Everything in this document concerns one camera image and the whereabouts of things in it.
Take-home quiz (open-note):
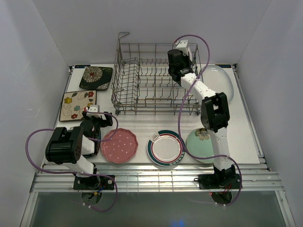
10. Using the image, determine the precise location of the green floral plate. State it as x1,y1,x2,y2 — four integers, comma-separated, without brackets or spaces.
186,128,214,157

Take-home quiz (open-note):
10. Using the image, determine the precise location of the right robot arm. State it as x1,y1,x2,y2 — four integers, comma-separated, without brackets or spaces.
168,49,241,189

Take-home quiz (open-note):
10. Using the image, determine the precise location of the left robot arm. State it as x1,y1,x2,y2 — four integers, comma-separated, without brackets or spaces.
45,110,113,189

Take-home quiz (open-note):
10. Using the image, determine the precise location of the cream floral square plate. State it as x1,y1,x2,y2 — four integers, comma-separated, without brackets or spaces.
59,90,97,122

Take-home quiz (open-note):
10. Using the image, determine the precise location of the pink dotted scalloped plate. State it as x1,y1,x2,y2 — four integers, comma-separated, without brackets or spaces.
100,128,138,164

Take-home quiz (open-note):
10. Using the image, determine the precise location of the white oval plate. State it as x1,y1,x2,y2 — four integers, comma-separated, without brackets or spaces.
201,65,234,104

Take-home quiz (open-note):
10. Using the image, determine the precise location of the black floral square plate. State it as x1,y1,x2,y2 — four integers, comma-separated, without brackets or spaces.
79,66,113,91

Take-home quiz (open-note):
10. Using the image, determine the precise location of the green red rimmed plate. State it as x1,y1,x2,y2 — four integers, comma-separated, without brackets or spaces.
146,130,185,167

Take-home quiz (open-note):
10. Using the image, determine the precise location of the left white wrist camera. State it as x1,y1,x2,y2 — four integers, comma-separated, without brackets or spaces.
85,105,100,118

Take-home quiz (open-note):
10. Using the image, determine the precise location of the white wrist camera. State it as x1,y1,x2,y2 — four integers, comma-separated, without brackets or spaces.
175,40,192,60
85,105,100,118

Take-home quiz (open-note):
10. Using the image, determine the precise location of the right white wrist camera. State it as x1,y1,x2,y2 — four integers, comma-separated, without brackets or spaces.
175,40,192,60

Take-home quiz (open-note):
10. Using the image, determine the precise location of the grey wire dish rack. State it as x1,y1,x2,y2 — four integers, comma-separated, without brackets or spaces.
111,32,201,115

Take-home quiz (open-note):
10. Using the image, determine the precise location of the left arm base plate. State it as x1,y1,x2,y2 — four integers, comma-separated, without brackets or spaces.
73,176,115,191

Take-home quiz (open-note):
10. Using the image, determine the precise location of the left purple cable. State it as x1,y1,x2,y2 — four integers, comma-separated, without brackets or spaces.
26,112,119,212

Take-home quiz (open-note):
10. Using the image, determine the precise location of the purple cable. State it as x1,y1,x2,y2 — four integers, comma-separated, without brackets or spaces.
26,112,119,212
174,35,243,206

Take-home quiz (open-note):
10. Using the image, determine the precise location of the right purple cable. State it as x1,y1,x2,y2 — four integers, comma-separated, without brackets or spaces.
174,35,243,206

